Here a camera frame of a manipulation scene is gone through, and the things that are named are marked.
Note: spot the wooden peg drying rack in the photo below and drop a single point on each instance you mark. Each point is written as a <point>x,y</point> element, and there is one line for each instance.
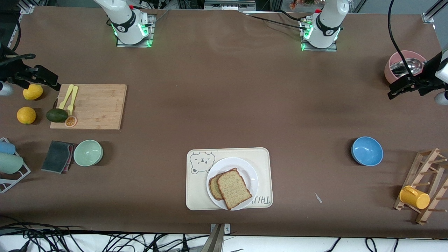
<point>428,168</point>

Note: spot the blue bowl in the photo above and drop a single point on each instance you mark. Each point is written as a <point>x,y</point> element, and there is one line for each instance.
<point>367,151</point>

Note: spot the light blue cup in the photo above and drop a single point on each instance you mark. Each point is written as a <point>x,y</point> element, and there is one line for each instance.
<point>6,147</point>

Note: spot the yellow mug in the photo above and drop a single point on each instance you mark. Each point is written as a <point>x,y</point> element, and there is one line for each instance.
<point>414,198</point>

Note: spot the round orange-yellow citrus fruit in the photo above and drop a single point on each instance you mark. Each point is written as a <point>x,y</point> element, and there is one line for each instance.
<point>26,115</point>

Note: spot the yellow lemon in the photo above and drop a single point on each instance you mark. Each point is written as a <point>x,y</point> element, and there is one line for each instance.
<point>33,93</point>

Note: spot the orange slice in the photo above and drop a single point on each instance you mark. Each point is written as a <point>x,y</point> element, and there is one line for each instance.
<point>70,121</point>

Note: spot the yellow plastic knife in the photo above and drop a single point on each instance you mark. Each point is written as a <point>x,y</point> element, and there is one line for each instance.
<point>65,98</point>

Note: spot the pink bowl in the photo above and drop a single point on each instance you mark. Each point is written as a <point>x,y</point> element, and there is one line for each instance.
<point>402,55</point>

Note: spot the large brown toast slice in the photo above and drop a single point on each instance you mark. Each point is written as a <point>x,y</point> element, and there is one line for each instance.
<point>233,189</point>

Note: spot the dark grey cloth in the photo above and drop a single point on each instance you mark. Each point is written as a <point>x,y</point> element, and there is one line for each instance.
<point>56,156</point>

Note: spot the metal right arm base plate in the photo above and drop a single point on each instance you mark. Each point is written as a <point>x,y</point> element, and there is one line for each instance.
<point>133,45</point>

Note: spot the small grey paper scrap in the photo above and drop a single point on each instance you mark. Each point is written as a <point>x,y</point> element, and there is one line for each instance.
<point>318,197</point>

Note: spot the pale green cup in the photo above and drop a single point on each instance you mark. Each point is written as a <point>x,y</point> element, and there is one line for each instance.
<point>9,163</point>

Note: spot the yellow plastic fork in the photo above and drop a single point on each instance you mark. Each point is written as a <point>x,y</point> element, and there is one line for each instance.
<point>73,98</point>

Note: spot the metal ladle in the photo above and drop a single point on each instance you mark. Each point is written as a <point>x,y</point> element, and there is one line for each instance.
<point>406,67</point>

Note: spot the dark green avocado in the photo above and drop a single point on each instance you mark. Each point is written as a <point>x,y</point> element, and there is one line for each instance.
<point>57,115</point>

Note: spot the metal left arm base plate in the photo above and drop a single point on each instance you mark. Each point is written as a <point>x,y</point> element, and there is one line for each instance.
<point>318,50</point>

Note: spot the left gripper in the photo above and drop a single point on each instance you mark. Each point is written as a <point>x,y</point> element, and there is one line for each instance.
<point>425,79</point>

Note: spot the aluminium corner frame post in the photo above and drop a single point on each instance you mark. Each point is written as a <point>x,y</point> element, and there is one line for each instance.
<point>432,12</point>

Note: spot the pale green bowl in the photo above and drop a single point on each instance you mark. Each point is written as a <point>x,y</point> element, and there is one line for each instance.
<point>88,153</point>

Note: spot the white round plate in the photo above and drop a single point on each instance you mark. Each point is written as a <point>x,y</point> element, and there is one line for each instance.
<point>245,171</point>

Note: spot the grey metal box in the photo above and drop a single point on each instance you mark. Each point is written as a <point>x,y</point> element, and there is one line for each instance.
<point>229,4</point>

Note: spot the aluminium frame profile with bracket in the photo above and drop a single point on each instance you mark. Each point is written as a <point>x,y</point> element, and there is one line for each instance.
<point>219,228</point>

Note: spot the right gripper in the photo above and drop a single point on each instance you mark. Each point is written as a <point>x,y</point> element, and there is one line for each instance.
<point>10,71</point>

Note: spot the pink cloth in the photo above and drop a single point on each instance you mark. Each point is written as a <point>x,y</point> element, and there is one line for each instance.
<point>72,154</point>

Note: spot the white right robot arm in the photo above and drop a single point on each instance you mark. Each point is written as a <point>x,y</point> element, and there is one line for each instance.
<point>126,21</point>

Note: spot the cream tray with bear print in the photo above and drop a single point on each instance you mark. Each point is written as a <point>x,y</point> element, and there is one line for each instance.
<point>196,192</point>

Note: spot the wooden cutting board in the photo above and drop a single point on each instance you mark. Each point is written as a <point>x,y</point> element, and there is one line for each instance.
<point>98,108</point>

